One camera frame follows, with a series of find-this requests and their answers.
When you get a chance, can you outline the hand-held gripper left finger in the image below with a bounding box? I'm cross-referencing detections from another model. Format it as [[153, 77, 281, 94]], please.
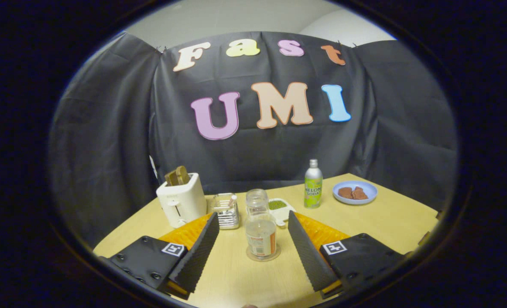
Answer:
[[99, 213, 220, 300]]

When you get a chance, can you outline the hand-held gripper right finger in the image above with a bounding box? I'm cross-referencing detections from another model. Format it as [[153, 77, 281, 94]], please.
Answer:
[[288, 210, 406, 299]]

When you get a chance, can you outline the round clear coaster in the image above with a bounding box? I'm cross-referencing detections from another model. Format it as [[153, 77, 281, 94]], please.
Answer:
[[246, 244, 281, 262]]

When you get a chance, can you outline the clear cup with orange label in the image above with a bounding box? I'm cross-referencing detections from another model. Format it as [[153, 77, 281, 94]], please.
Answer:
[[245, 219, 277, 258]]

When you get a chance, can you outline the green soda bottle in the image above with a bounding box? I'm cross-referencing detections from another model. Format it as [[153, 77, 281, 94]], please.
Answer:
[[304, 159, 323, 209]]

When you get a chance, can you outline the white square dish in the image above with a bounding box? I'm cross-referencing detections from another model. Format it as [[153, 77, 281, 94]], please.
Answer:
[[268, 198, 296, 227]]

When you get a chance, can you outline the white toaster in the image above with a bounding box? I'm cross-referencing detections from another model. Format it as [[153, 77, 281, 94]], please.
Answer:
[[156, 173, 207, 228]]

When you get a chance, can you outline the clear glass jar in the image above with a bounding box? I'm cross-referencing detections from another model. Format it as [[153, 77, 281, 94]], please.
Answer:
[[246, 189, 269, 221]]

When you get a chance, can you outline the blue plate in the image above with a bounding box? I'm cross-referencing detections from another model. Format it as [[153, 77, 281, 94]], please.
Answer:
[[333, 180, 378, 205]]

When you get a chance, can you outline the light wooden table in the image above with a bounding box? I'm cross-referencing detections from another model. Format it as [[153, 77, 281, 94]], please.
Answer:
[[93, 173, 440, 308]]

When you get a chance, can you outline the black backdrop cloth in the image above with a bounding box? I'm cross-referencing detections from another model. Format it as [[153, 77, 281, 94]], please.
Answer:
[[48, 31, 458, 249]]

